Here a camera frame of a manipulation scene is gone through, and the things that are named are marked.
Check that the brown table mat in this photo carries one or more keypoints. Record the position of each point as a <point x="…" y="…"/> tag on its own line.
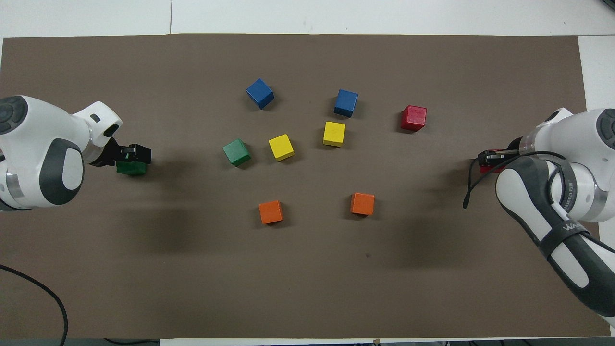
<point x="192" y="278"/>

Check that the blue wooden cube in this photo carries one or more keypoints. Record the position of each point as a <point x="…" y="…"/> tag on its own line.
<point x="346" y="103"/>
<point x="260" y="93"/>

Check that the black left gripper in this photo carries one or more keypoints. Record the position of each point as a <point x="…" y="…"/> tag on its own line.
<point x="108" y="153"/>

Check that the red wooden cube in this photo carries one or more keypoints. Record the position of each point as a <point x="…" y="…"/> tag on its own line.
<point x="495" y="169"/>
<point x="413" y="118"/>

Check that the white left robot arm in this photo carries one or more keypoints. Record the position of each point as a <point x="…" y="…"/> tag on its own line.
<point x="38" y="125"/>

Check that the orange wooden cube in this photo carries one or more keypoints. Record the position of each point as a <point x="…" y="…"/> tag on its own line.
<point x="271" y="212"/>
<point x="362" y="204"/>

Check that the green wooden cube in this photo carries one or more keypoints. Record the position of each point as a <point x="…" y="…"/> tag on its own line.
<point x="130" y="168"/>
<point x="236" y="153"/>

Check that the yellow wooden cube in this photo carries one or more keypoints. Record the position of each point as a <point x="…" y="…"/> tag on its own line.
<point x="281" y="147"/>
<point x="334" y="134"/>

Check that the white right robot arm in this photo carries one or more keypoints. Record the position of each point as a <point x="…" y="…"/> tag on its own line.
<point x="576" y="144"/>

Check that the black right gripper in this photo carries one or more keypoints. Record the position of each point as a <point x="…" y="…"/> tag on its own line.
<point x="513" y="146"/>

